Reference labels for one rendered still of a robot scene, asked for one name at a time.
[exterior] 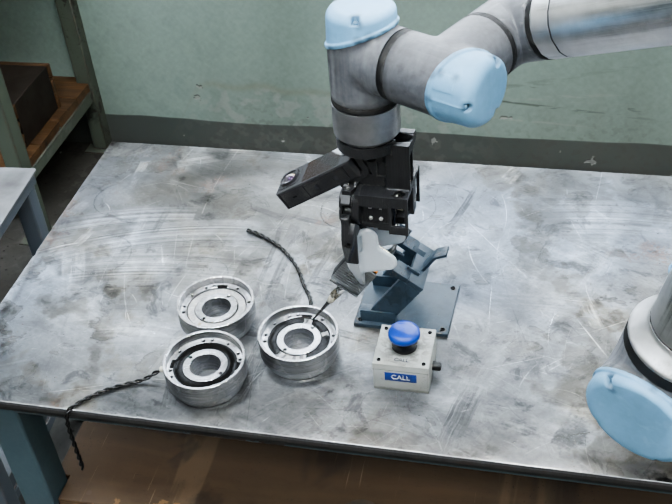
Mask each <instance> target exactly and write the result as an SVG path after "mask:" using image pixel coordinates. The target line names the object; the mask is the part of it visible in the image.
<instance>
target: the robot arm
mask: <svg viewBox="0 0 672 504"><path fill-rule="evenodd" d="M398 23H399V16H398V15H397V7H396V4H395V3H394V2H393V1H392V0H335V1H334V2H332V3H331V4H330V6H329V7H328V9H327V11H326V14H325V25H326V41H325V43H324V45H325V48H326V49H327V59H328V71H329V83H330V94H331V110H332V121H333V131H334V134H335V136H336V145H337V149H335V150H333V151H331V152H329V153H327V154H325V155H323V156H321V157H318V158H316V159H314V160H312V161H310V162H308V163H306V164H304V165H302V166H300V167H298V168H296V169H294V170H291V171H289V172H288V173H286V174H284V176H283V178H282V179H281V181H280V186H279V188H278V190H277V193H276V196H277V197H278V198H279V199H280V200H281V201H282V203H283V204H284V205H285V206H286V207H287V208H288V209H290V208H293V207H295V206H297V205H299V204H301V203H303V202H306V201H308V200H310V199H312V198H314V197H316V196H319V195H321V194H323V193H325V192H327V191H329V190H332V189H334V188H336V187H338V186H341V187H342V188H341V191H340V194H339V219H340V221H341V242H342V249H343V253H344V257H345V261H346V262H347V265H348V267H349V269H350V270H351V272H352V273H353V275H354V276H355V278H356V279H357V281H358V282H359V284H363V285H365V283H366V279H365V273H366V272H374V271H384V270H392V269H394V268H395V267H396V265H397V259H396V257H395V256H394V255H392V254H390V253H389V252H387V251H385V250H383V249H382V248H380V246H379V244H380V245H381V246H387V245H394V244H400V243H402V242H404V240H405V236H409V222H408V216H409V214H412V215H414V214H415V209H416V201H418V202H420V168H419V165H418V164H413V146H414V143H415V140H416V130H415V129H405V128H401V109H400V105H402V106H405V107H408V108H411V109H414V110H416V111H419V112H422V113H425V114H427V115H430V116H432V117H434V118H435V119H437V120H439V121H441V122H445V123H455V124H458V125H461V126H465V127H468V128H476V127H480V126H482V125H484V124H485V123H487V122H488V121H489V120H490V119H491V118H492V117H493V116H494V112H495V109H496V108H499V107H500V105H501V102H502V100H503V97H504V94H505V90H506V85H507V75H508V74H510V73H511V72H512V71H513V70H515V69H516V68H517V67H519V66H520V65H522V64H524V63H528V62H536V61H545V60H552V59H561V58H570V57H578V56H587V55H595V54H604V53H612V52H621V51H629V50H637V49H646V48H654V47H663V46H671V45H672V0H489V1H487V2H486V3H484V4H483V5H481V6H480V7H478V8H477V9H476V10H474V11H473V12H471V13H470V14H468V15H467V16H465V17H464V18H463V19H461V20H460V21H458V22H457V23H455V24H454V25H453V26H451V27H450V28H448V29H447V30H445V31H444V32H443V33H441V34H440V35H438V36H431V35H427V34H424V33H421V32H418V31H414V30H411V29H408V28H405V27H401V26H399V25H398ZM416 188H417V192H416ZM400 224H405V227H403V226H400ZM586 400H587V404H588V407H589V410H590V412H591V414H592V416H593V417H594V418H595V419H596V420H597V423H598V425H599V426H600V427H601V428H602V429H603V430H604V431H605V432H606V433H607V434H608V435H609V436H610V437H611V438H612V439H613V440H615V441H616V442H617V443H618V444H620V445H621V446H623V447H624V448H626V449H628V450H629V451H631V452H633V453H635V454H637V455H639V456H642V457H644V458H647V459H651V460H659V461H662V462H672V263H671V264H670V265H669V268H668V276H667V278H666V280H665V282H664V284H663V286H662V288H661V290H660V292H659V294H658V295H654V296H651V297H648V298H646V299H644V300H643V301H641V302H640V303H639V304H638V305H637V306H636V307H635V308H634V310H633V311H632V313H631V315H630V317H629V319H628V321H627V323H626V325H625V327H624V329H623V331H622V333H621V335H620V338H619V340H618V342H617V344H616V346H615V348H614V349H613V351H612V353H611V354H610V356H609V357H608V359H607V360H606V361H605V363H604V364H603V365H602V366H601V367H600V368H597V369H596V370H595V371H594V373H593V378H592V379H591V381H590V382H589V384H588V386H587V389H586Z"/></svg>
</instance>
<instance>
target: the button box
mask: <svg viewBox="0 0 672 504"><path fill-rule="evenodd" d="M390 327H391V325H383V324H382V327H381V331H380V334H379V338H378V342H377V346H376V350H375V354H374V358H373V362H372V368H373V383H374V388H379V389H388V390H398V391H407V392H416V393H425V394H429V391H430V386H431V380H432V375H433V371H441V369H442V362H438V361H435V359H436V330H434V329H424V328H419V329H420V339H419V340H418V342H416V343H415V344H413V345H411V346H407V347H402V346H397V345H395V344H393V343H392V342H391V341H390V340H389V338H388V330H389V328H390Z"/></svg>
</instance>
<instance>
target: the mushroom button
mask: <svg viewBox="0 0 672 504"><path fill-rule="evenodd" d="M388 338H389V340H390V341H391V342H392V343H393V344H395V345H397V346H402V347H407V346H411V345H413V344H415V343H416V342H418V340H419V339H420V329H419V327H418V326H417V325H416V324H415V323H413V322H411V321H407V320H402V321H398V322H395V323H394V324H392V325H391V327H390V328H389V330H388Z"/></svg>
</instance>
